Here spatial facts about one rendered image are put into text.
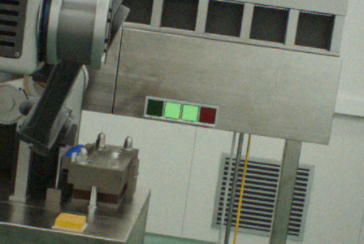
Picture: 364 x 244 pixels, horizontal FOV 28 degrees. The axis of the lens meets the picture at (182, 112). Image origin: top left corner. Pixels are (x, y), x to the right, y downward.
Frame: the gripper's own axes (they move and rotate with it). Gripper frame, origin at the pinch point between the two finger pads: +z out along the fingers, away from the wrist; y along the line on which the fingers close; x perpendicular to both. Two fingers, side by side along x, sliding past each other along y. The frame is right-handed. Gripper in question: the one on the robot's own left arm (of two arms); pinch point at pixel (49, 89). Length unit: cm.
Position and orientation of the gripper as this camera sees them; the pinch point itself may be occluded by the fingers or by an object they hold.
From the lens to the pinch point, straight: 213.7
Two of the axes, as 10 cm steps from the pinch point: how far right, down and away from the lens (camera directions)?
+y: 9.8, 1.9, -0.1
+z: -1.1, 5.9, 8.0
